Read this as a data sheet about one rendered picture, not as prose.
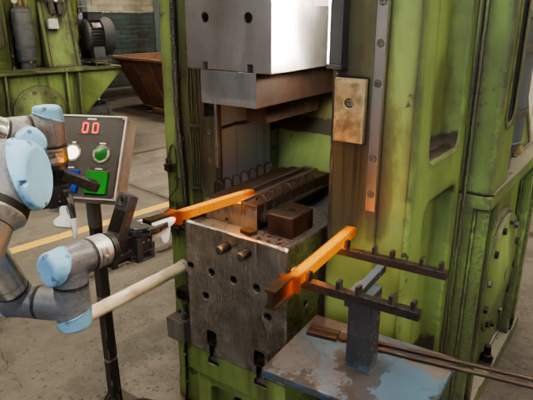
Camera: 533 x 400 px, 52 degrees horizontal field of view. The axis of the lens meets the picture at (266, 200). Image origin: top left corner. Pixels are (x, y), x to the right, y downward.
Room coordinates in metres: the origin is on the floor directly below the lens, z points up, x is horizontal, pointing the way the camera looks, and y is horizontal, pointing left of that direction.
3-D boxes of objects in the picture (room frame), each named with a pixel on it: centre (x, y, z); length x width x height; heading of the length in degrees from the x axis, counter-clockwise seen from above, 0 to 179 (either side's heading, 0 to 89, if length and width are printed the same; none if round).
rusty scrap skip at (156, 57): (8.58, 1.34, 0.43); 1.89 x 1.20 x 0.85; 46
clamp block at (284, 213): (1.48, -0.07, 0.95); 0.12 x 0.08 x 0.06; 144
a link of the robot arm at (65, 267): (1.06, 0.42, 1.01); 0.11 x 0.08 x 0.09; 144
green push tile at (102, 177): (1.65, 0.54, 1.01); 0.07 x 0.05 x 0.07; 79
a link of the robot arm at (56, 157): (1.42, 0.57, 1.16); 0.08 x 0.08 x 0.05
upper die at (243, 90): (1.71, -0.01, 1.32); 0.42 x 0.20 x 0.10; 144
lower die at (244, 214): (1.71, -0.01, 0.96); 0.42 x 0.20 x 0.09; 144
